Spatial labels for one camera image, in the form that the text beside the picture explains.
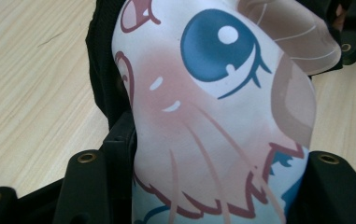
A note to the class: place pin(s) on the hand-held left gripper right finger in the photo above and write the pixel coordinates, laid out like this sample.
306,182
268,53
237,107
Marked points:
331,189

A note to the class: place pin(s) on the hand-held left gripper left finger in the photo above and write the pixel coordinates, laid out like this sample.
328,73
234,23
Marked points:
87,186

